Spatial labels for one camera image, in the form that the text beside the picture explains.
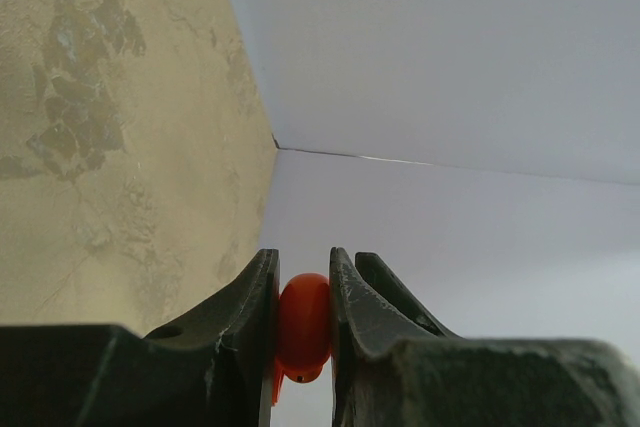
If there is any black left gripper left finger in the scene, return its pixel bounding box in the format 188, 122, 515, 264
1, 249, 279, 426

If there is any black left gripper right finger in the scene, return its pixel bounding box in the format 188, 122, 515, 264
329, 247, 639, 426

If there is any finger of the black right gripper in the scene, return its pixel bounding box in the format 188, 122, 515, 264
355, 252, 459, 338

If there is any orange earbud charging case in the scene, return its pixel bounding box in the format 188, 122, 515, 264
272, 273, 331, 406

